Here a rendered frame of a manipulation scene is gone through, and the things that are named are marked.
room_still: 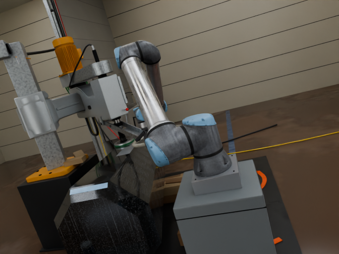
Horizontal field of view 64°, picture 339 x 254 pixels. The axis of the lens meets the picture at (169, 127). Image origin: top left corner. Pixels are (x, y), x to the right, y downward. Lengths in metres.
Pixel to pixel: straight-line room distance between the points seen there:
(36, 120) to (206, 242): 2.08
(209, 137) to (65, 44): 2.49
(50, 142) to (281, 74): 5.57
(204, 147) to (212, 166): 0.10
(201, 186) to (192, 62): 5.85
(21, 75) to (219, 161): 2.20
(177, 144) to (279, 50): 6.04
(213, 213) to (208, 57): 5.93
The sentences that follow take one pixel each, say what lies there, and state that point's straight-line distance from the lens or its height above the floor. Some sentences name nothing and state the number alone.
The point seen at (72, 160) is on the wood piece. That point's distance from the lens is 2.90.
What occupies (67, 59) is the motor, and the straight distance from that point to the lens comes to 3.42.
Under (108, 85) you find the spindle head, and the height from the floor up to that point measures 1.43.
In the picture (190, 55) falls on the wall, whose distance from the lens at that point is 7.01.
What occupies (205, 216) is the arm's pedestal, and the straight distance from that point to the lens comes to 1.28.
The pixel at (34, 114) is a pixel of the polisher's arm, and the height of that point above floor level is 1.37.
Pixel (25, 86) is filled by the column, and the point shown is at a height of 1.63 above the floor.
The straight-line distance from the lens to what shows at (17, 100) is 2.96.
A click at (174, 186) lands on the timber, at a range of 3.05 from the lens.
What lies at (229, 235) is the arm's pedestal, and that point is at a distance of 1.33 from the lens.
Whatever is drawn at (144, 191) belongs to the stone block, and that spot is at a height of 0.62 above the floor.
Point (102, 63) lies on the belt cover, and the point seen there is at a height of 1.65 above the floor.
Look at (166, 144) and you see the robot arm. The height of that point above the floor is 1.13.
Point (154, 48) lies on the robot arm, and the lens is 1.61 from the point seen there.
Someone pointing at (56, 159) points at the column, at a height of 0.87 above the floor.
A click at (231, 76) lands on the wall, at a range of 7.00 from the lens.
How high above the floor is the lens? 1.46
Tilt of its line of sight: 12 degrees down
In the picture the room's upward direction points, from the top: 16 degrees counter-clockwise
